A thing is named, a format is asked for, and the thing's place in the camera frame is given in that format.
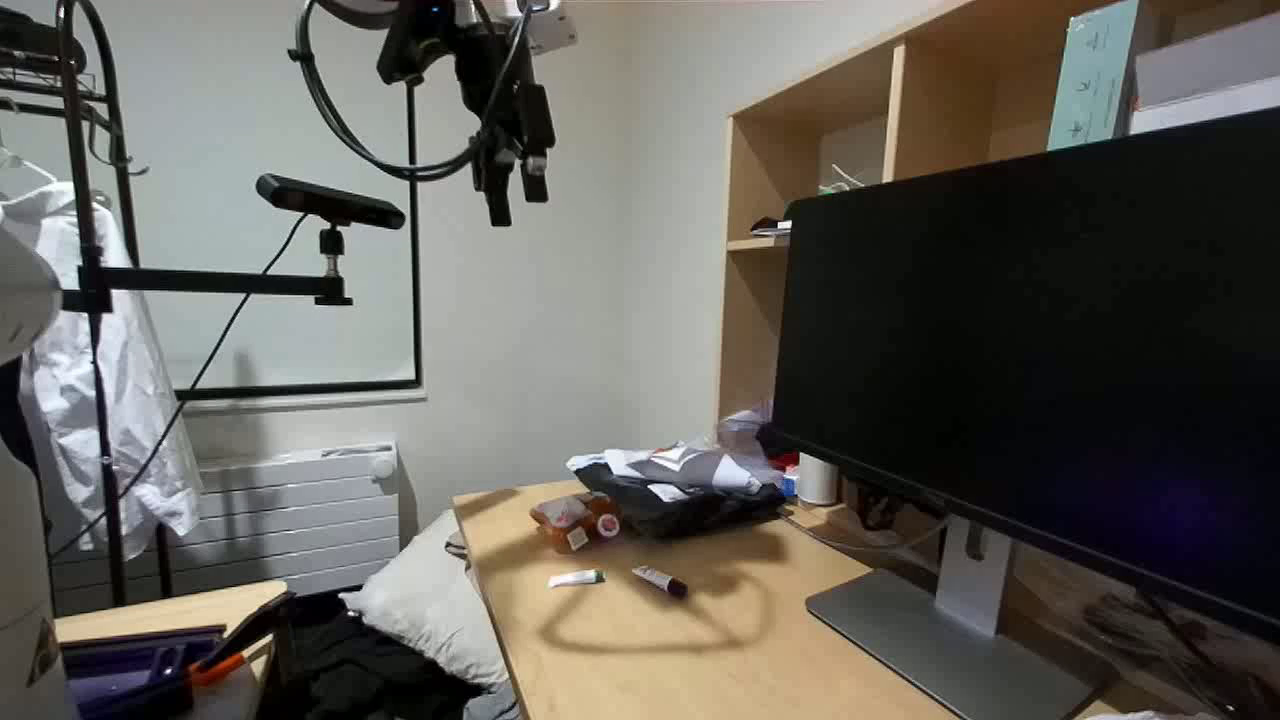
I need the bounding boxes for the white tube dark cap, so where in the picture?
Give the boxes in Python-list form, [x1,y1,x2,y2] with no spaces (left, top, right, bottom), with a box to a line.
[633,566,687,601]

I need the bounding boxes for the orange grey plush toy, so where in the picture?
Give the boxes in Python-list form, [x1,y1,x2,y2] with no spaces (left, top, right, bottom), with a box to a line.
[531,493,625,551]

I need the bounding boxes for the teal book on shelf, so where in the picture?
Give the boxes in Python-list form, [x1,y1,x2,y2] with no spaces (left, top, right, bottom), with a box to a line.
[1048,0,1141,149]

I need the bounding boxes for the black camera bar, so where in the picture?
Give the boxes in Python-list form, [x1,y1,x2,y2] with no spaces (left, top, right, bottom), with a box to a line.
[257,174,403,229]

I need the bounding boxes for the black tray with papers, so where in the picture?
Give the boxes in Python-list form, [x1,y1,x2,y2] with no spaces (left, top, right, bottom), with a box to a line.
[566,445,791,540]

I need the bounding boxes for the white tube green cap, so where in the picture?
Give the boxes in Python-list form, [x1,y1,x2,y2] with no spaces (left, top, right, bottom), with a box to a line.
[546,567,603,589]

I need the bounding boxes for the wooden side table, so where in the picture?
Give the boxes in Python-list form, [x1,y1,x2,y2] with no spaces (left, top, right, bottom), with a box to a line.
[56,579,287,720]

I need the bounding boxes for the black clothes pile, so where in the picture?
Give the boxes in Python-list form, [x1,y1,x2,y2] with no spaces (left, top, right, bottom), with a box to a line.
[257,592,474,720]

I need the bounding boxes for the wooden shelf unit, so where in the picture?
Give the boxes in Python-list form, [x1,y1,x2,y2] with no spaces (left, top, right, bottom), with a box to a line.
[715,0,1280,425]

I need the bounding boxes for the grey box on shelf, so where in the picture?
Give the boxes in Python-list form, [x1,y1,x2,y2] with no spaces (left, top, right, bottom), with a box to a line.
[1128,18,1280,133]

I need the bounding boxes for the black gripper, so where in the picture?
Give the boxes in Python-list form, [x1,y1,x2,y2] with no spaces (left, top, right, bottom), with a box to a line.
[376,0,554,229]

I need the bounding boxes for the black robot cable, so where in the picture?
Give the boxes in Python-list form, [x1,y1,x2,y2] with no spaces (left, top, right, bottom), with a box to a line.
[287,0,534,185]

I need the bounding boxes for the white radiator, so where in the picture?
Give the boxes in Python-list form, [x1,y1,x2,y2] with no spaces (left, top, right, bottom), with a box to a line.
[177,445,398,592]

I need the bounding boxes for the silver monitor stand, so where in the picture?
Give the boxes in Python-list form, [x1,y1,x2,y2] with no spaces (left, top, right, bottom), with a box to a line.
[807,517,1097,720]

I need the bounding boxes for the white cup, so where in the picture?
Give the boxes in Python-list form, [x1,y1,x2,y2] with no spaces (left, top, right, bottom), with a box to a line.
[795,458,839,507]

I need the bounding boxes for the black computer monitor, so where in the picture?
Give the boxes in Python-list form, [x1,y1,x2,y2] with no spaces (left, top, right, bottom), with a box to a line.
[771,108,1280,638]

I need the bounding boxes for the white pillow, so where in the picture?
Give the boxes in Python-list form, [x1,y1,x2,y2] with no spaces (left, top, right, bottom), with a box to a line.
[345,511,506,689]

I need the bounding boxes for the white hanging coat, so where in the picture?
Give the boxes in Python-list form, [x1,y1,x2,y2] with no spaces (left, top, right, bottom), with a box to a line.
[0,176,205,561]

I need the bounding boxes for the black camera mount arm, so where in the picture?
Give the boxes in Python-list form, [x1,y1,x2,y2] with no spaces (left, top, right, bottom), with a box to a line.
[62,229,345,312]

